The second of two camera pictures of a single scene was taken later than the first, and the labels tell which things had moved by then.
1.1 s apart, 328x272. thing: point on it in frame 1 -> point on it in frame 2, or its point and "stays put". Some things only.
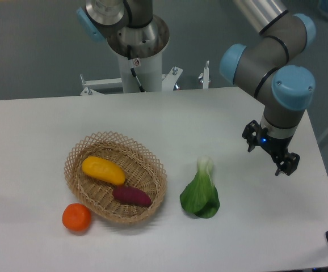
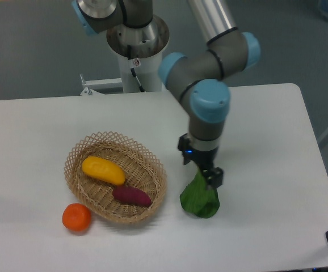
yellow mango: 102,168 stays put
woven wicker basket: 143,171 stays put
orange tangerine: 76,216 stays put
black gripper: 277,147 -> 205,160
